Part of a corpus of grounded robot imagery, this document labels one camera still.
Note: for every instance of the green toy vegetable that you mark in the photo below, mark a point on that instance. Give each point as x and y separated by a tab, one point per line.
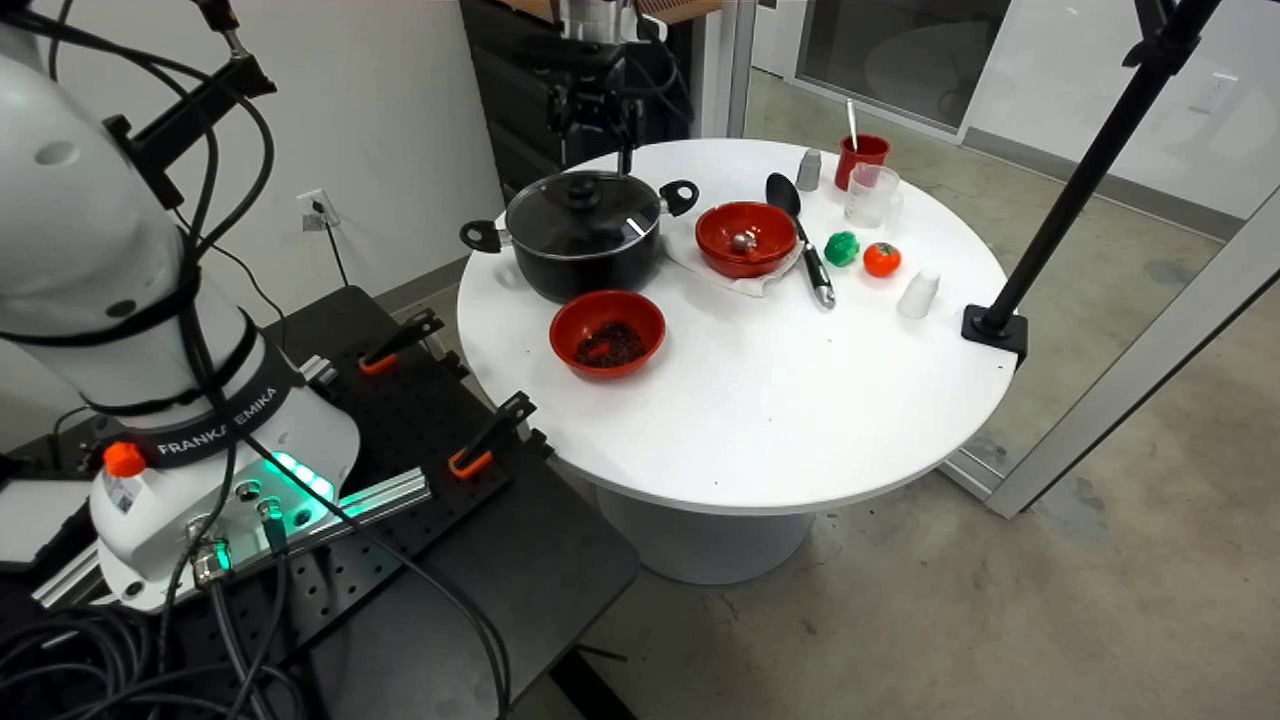
840	251

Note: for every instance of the aluminium rail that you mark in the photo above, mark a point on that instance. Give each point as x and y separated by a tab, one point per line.
384	499

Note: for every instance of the red bowl holding spoon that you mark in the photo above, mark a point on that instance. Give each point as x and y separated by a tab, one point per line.
775	245

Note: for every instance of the black ladle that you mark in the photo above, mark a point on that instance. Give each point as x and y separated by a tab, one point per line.
785	193

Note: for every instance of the black perforated mounting platform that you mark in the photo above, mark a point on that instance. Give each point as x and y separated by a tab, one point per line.
534	574

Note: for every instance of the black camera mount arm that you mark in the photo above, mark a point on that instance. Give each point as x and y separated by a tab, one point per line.
184	117

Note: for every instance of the dark glass panel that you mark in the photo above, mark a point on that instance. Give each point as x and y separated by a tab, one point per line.
920	52

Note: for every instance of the black tripod stand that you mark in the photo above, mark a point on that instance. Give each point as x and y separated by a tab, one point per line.
1066	180

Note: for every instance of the red bowl with dark beans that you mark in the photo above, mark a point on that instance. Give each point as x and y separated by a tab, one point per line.
605	338

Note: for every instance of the black clamp orange tip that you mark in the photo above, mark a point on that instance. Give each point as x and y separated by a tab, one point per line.
392	347
485	441

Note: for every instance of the glass pot lid black knob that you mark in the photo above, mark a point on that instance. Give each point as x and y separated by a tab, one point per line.
586	221

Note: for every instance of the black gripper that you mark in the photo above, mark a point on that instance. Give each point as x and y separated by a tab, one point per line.
603	74

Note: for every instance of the clear plastic cup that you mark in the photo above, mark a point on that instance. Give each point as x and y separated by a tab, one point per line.
872	197

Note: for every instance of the grey shaker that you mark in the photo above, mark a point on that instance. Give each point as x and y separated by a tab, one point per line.
809	171

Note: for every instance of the white stick in cup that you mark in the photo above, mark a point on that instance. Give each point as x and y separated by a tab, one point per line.
854	123

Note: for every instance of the red cup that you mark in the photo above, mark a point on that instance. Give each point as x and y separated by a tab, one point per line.
866	161

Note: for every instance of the white wall outlet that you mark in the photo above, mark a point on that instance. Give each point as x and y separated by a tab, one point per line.
314	208

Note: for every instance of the grey metal door frame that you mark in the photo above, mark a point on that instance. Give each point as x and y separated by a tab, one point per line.
1132	360

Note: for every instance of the orange toy tomato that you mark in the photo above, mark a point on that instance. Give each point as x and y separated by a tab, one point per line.
881	263

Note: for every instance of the small white and red object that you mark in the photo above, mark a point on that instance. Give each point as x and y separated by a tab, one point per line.
916	294

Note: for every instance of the white table pedestal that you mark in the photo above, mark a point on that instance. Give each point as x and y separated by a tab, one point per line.
705	546

